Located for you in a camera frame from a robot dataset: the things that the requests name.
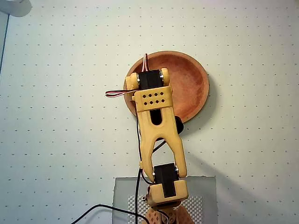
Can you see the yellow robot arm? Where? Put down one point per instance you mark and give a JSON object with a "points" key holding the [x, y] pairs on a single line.
{"points": [[149, 133]]}

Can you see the round wooden bowl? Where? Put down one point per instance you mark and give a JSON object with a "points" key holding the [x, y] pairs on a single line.
{"points": [[187, 81]]}

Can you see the white textured anti-slip mat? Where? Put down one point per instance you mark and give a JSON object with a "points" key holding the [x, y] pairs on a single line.
{"points": [[194, 210]]}

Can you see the white cylindrical object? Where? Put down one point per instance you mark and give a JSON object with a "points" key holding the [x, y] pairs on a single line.
{"points": [[14, 7]]}

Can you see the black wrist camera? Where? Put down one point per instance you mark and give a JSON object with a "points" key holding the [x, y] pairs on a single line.
{"points": [[180, 124]]}

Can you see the gray metal base plate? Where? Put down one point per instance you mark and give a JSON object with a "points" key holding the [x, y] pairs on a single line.
{"points": [[205, 186]]}

